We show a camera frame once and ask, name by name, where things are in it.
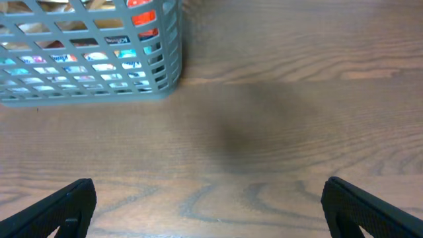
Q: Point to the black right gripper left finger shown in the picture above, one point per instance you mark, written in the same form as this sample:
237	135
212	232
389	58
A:
67	213

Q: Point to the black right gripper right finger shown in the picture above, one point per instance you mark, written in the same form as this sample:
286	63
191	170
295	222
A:
349	210

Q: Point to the orange noodle pack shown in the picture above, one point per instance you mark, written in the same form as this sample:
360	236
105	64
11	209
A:
143	18

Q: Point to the beige mushroom pouch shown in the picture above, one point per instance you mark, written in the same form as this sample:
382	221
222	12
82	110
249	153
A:
45	24

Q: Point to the grey plastic basket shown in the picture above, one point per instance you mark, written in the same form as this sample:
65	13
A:
165	59

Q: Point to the blue white snack bag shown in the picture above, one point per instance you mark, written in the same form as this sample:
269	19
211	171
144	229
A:
110	68

